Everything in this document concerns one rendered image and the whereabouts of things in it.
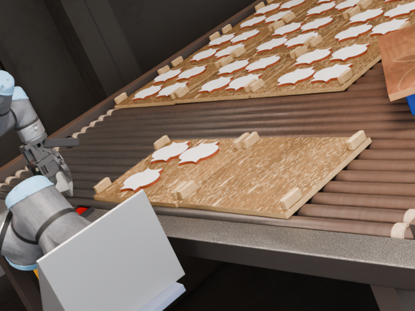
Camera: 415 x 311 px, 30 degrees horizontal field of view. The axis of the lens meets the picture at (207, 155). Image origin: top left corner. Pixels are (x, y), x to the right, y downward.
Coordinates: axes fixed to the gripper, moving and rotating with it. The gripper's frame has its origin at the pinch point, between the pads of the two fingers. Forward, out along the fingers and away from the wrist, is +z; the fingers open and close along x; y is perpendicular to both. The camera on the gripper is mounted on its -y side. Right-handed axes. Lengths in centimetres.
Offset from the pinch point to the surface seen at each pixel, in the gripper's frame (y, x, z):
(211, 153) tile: -30.3, 31.2, 5.7
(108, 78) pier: -160, -204, 24
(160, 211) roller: -4.5, 32.8, 9.0
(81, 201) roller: -5.7, -8.7, 7.8
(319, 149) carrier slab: -34, 69, 7
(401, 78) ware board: -51, 88, -3
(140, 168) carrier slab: -23.3, 3.3, 6.3
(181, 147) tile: -34.0, 13.3, 5.4
